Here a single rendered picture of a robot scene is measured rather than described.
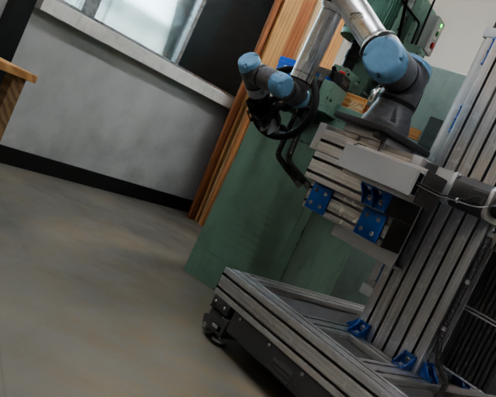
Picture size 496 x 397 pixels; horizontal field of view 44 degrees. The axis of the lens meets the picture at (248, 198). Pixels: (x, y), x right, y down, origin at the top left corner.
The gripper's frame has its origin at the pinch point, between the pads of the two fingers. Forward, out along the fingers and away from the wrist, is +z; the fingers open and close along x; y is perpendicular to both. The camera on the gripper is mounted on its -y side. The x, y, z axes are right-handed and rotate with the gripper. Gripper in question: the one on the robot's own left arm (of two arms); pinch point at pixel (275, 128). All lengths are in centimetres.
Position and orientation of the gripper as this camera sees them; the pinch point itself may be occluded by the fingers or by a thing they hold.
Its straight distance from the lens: 224.3
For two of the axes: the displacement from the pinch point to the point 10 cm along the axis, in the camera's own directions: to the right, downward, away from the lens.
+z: 2.5, 5.9, 7.6
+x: 6.9, 4.4, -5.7
